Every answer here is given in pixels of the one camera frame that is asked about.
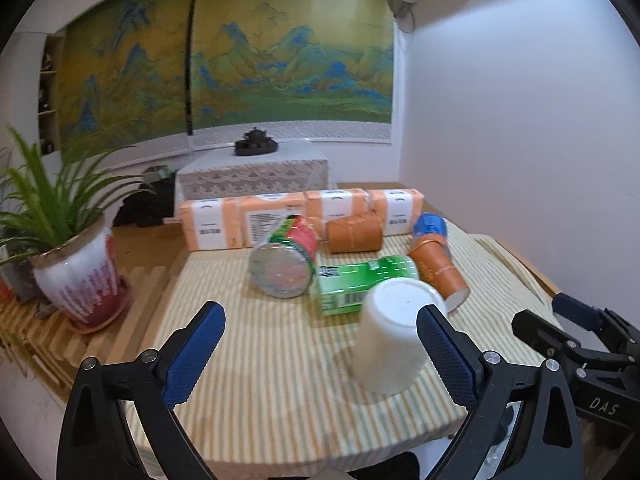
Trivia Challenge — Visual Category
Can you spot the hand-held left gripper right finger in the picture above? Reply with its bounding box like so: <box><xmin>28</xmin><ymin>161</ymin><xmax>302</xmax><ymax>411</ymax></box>
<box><xmin>416</xmin><ymin>304</ymin><xmax>586</xmax><ymax>480</ymax></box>

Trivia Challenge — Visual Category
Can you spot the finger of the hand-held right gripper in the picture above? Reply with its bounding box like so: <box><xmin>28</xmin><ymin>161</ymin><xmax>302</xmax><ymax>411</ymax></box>
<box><xmin>512</xmin><ymin>309</ymin><xmax>583</xmax><ymax>361</ymax></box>
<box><xmin>552</xmin><ymin>293</ymin><xmax>640</xmax><ymax>361</ymax></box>

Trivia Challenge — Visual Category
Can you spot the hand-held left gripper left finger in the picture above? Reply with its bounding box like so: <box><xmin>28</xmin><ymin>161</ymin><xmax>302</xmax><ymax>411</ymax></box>
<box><xmin>57</xmin><ymin>301</ymin><xmax>227</xmax><ymax>480</ymax></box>

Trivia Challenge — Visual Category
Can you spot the orange paper cup white rim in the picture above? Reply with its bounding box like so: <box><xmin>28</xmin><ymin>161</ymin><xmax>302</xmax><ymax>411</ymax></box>
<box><xmin>407</xmin><ymin>239</ymin><xmax>471</xmax><ymax>313</ymax></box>

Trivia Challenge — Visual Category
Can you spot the blue paper cup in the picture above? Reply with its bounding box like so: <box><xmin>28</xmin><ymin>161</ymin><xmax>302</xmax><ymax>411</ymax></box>
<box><xmin>412</xmin><ymin>213</ymin><xmax>447</xmax><ymax>247</ymax></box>

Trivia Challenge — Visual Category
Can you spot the plain orange paper cup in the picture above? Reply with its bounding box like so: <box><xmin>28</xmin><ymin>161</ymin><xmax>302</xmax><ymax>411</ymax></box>
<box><xmin>325</xmin><ymin>211</ymin><xmax>385</xmax><ymax>254</ymax></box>

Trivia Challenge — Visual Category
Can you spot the striped tablecloth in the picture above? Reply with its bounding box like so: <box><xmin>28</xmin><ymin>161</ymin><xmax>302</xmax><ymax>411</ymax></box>
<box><xmin>122</xmin><ymin>217</ymin><xmax>566</xmax><ymax>467</ymax></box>

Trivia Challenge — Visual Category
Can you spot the wooden slatted mat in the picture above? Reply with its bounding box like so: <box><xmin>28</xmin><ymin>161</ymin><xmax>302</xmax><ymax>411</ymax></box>
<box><xmin>0</xmin><ymin>264</ymin><xmax>177</xmax><ymax>402</ymax></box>

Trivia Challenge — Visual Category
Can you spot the green plastic bottle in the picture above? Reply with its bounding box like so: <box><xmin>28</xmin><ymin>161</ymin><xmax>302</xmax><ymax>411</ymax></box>
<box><xmin>316</xmin><ymin>255</ymin><xmax>420</xmax><ymax>317</ymax></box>

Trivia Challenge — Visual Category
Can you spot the red green can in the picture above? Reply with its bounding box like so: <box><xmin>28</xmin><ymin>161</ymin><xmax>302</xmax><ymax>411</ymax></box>
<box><xmin>249</xmin><ymin>215</ymin><xmax>321</xmax><ymax>299</ymax></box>

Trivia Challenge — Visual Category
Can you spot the spider plant in ceramic pot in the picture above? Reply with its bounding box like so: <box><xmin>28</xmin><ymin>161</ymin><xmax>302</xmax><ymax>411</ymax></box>
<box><xmin>0</xmin><ymin>125</ymin><xmax>157</xmax><ymax>328</ymax></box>

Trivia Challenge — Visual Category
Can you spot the dark bag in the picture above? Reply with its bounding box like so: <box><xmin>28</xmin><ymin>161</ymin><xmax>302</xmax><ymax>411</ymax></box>
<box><xmin>113</xmin><ymin>180</ymin><xmax>179</xmax><ymax>229</ymax></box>

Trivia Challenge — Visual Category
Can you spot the green box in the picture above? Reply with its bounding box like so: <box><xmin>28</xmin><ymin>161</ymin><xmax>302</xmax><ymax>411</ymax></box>
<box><xmin>142</xmin><ymin>164</ymin><xmax>174</xmax><ymax>184</ymax></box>

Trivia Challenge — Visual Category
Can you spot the low table with lace cloth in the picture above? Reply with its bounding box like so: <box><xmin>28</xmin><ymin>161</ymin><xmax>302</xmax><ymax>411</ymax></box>
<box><xmin>173</xmin><ymin>140</ymin><xmax>337</xmax><ymax>217</ymax></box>

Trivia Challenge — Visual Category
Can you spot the grey plant pot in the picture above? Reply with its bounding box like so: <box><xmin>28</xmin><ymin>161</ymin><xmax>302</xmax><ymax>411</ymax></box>
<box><xmin>0</xmin><ymin>246</ymin><xmax>43</xmax><ymax>302</ymax></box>

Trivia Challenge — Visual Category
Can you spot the white wall shelf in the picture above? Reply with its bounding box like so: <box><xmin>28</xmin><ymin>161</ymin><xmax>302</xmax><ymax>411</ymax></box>
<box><xmin>37</xmin><ymin>34</ymin><xmax>67</xmax><ymax>157</ymax></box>

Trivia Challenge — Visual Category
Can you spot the landscape wall painting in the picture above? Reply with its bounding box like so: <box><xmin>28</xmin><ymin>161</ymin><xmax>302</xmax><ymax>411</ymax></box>
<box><xmin>56</xmin><ymin>0</ymin><xmax>396</xmax><ymax>167</ymax></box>

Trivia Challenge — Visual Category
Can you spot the white air conditioner hose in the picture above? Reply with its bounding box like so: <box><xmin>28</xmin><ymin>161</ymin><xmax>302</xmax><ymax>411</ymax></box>
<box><xmin>390</xmin><ymin>0</ymin><xmax>417</xmax><ymax>34</ymax></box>

